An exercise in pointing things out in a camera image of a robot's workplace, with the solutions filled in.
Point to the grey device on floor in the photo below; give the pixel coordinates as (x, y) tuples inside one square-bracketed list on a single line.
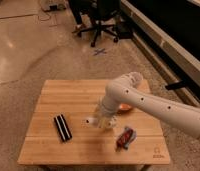
[(52, 5)]

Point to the orange bowl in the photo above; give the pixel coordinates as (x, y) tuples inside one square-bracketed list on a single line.
[(124, 108)]

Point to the seated person legs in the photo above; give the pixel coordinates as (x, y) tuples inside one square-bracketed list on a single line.
[(77, 7)]

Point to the wooden table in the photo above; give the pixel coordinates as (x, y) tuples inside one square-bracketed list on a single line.
[(77, 100)]

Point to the black striped box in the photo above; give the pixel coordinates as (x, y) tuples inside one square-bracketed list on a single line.
[(62, 127)]

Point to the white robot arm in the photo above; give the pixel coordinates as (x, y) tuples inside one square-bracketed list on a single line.
[(123, 90)]

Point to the black office chair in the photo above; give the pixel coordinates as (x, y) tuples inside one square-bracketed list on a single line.
[(102, 11)]

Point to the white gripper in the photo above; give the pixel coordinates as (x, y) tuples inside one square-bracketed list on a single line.
[(100, 111)]

